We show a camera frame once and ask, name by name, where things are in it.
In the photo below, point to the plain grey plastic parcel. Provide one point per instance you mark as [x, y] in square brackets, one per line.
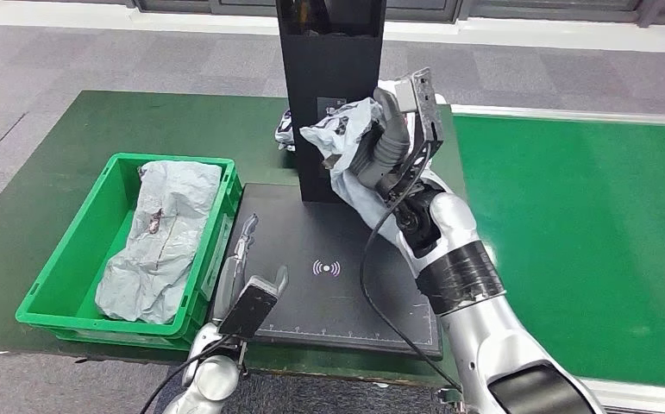
[160, 240]

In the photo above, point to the pale conveyor frame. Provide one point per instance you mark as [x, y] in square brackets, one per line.
[595, 117]

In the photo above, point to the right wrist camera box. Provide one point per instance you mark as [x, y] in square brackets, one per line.
[429, 114]

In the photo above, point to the green conveyor belt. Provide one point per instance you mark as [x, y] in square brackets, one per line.
[595, 228]

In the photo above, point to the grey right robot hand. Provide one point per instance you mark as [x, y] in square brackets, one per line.
[386, 154]

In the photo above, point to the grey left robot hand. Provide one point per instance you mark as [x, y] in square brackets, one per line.
[229, 286]

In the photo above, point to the black inbound scanning machine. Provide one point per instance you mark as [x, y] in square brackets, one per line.
[320, 308]

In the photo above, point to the metal clamp bracket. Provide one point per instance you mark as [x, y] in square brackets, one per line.
[452, 397]

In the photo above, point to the grey parcel with black print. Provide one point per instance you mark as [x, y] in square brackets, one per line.
[332, 131]

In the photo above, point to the white parcel with dark print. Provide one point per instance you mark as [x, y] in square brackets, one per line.
[284, 134]

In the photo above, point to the green plastic crate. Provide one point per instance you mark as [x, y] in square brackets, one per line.
[80, 257]

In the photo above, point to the black yellow label sticker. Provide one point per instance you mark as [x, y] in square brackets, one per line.
[329, 104]

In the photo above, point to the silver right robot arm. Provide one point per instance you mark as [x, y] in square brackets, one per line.
[480, 331]

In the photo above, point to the white round conveyor end cap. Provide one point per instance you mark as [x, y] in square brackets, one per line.
[439, 99]

